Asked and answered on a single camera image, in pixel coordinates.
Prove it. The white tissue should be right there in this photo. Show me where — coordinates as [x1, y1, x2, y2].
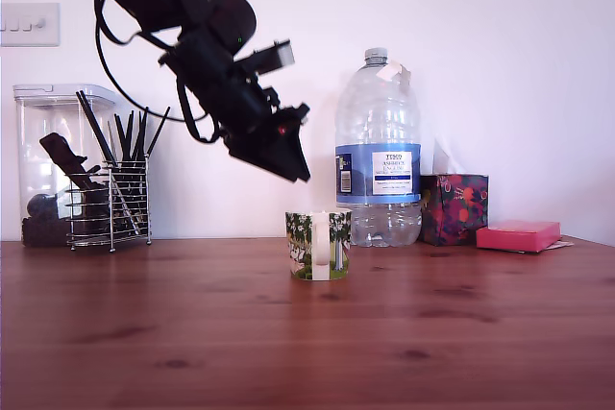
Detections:
[431, 136, 468, 177]

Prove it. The black plastic scoop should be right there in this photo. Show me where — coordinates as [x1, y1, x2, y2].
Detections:
[38, 133, 103, 190]

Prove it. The clear plastic storage container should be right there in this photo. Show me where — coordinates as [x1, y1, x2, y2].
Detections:
[12, 84, 118, 248]

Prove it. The pink flat box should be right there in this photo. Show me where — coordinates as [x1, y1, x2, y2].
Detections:
[476, 220, 562, 254]

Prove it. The thin silver metal stick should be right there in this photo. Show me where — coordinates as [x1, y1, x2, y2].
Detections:
[106, 120, 142, 237]

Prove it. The floral tissue box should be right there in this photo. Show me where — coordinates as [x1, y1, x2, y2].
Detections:
[419, 173, 490, 247]

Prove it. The dark coffee beans pile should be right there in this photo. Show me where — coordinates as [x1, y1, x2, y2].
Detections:
[21, 216, 70, 248]

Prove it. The black chopstick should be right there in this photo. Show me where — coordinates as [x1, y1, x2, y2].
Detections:
[125, 110, 135, 164]
[131, 110, 144, 164]
[75, 90, 115, 166]
[137, 107, 150, 164]
[80, 89, 121, 166]
[144, 106, 172, 161]
[113, 113, 129, 164]

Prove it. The large clear water bottle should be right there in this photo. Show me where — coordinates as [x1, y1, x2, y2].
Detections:
[334, 47, 424, 249]

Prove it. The chrome wire utensil rack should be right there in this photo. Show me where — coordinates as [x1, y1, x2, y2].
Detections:
[65, 153, 153, 253]

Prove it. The white wall switch plate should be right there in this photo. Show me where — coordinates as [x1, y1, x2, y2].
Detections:
[0, 2, 62, 48]

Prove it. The floral print mug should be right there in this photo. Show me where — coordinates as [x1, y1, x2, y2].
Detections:
[284, 207, 354, 281]

